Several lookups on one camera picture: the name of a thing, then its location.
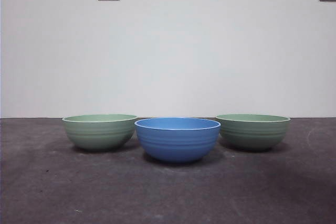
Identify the green ribbed bowl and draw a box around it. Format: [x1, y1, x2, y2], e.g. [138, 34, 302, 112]
[62, 113, 138, 153]
[215, 113, 291, 153]

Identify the blue ribbed bowl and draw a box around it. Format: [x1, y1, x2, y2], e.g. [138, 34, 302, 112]
[134, 117, 221, 164]

